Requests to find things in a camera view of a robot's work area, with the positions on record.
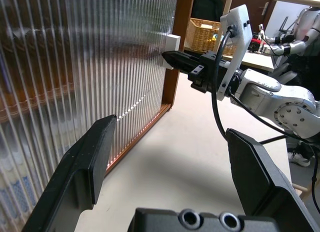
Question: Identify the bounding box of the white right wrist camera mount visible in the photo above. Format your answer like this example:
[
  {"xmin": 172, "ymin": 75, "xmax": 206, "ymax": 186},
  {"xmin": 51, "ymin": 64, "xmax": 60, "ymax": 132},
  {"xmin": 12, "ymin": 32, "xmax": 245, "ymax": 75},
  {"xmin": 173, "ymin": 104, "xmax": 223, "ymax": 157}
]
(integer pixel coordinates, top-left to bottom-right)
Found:
[{"xmin": 216, "ymin": 4, "xmax": 253, "ymax": 102}]

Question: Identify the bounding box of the white plastic bottle blue label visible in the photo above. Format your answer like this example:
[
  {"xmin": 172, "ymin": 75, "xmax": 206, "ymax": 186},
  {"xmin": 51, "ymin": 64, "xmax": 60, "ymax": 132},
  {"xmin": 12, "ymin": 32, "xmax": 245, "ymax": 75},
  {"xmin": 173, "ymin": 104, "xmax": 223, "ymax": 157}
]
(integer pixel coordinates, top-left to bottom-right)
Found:
[
  {"xmin": 11, "ymin": 151, "xmax": 36, "ymax": 210},
  {"xmin": 0, "ymin": 161, "xmax": 13, "ymax": 228}
]

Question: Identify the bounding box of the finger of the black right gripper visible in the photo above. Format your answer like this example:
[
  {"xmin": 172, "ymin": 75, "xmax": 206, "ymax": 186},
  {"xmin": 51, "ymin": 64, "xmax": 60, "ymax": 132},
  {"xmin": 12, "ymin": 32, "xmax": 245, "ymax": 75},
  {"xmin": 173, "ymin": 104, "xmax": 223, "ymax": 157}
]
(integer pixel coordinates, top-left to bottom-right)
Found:
[{"xmin": 161, "ymin": 50, "xmax": 201, "ymax": 77}]

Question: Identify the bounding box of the light wooden bar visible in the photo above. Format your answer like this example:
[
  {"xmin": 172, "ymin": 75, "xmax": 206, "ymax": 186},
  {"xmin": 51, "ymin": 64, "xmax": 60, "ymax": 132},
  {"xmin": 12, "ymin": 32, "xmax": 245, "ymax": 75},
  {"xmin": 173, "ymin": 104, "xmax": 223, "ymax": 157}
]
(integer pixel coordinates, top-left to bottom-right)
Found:
[{"xmin": 292, "ymin": 183, "xmax": 320, "ymax": 200}]

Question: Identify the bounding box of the black bag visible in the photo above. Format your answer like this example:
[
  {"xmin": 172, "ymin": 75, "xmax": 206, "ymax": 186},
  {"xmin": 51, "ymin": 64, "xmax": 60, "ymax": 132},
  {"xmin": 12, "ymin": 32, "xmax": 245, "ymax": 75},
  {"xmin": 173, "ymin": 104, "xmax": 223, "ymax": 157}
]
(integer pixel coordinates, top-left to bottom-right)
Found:
[{"xmin": 193, "ymin": 0, "xmax": 225, "ymax": 23}]

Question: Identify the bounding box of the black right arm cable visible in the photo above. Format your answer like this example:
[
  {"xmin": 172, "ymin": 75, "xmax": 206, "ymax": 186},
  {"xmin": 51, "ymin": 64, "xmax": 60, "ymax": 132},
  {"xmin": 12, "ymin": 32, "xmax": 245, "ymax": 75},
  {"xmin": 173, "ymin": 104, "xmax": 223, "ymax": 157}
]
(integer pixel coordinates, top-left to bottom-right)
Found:
[{"xmin": 210, "ymin": 23, "xmax": 320, "ymax": 219}]

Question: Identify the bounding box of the wooden cabinet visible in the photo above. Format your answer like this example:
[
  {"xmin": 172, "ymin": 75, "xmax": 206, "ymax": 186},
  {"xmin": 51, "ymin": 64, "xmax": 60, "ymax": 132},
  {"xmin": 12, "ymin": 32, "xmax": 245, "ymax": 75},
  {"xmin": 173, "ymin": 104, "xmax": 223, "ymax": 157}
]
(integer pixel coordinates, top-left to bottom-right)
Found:
[{"xmin": 0, "ymin": 0, "xmax": 196, "ymax": 232}]

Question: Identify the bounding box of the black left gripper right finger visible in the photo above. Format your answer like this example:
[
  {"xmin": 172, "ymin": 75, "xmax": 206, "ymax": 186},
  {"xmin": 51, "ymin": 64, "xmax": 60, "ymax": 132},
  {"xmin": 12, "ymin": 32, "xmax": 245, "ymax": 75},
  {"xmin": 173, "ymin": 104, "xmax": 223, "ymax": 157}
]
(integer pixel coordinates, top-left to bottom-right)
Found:
[{"xmin": 224, "ymin": 128, "xmax": 315, "ymax": 232}]

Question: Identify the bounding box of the wicker basket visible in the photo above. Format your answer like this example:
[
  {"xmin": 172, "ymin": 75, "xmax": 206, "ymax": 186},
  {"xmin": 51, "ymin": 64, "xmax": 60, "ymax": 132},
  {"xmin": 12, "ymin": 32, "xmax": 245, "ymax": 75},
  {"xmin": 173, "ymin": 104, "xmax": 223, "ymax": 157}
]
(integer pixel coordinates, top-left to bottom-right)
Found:
[{"xmin": 186, "ymin": 17, "xmax": 238, "ymax": 57}]

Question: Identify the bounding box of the ribbed glass sliding door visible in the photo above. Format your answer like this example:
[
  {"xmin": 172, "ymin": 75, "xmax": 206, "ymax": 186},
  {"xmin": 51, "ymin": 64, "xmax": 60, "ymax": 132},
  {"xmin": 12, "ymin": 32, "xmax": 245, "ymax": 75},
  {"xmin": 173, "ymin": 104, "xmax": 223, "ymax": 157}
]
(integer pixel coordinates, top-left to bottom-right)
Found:
[
  {"xmin": 69, "ymin": 0, "xmax": 179, "ymax": 173},
  {"xmin": 0, "ymin": 0, "xmax": 76, "ymax": 232}
]

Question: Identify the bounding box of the silver humanoid robot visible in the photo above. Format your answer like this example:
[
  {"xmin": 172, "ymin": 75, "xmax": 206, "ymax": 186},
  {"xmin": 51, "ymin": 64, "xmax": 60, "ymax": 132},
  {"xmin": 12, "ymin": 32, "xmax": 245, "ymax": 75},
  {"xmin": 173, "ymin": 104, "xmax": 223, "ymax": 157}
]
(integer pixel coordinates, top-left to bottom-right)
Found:
[{"xmin": 259, "ymin": 6, "xmax": 320, "ymax": 58}]

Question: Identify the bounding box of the white door handle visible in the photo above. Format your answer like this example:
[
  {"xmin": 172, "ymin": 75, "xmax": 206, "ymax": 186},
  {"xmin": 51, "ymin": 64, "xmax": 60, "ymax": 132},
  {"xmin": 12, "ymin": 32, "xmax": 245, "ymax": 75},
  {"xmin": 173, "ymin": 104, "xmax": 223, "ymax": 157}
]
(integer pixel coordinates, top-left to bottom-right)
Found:
[{"xmin": 161, "ymin": 34, "xmax": 181, "ymax": 70}]

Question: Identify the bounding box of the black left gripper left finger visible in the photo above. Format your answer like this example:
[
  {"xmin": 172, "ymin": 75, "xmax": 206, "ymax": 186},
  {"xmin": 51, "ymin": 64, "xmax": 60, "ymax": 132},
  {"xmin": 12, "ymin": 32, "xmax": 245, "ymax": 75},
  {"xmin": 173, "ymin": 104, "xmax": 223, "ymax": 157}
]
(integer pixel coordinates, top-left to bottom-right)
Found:
[{"xmin": 21, "ymin": 114, "xmax": 118, "ymax": 232}]

